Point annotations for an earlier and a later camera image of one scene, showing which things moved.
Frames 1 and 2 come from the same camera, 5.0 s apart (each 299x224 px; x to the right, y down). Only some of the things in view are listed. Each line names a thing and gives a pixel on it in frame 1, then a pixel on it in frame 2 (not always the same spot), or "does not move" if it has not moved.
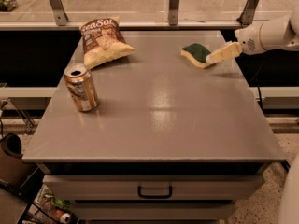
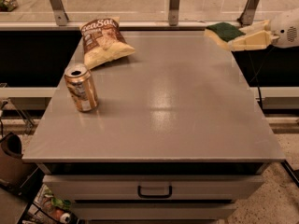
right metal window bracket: [246, 18] does not move
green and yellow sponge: [197, 54] → [224, 33]
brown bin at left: [11, 160] does not move
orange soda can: [80, 84] does not move
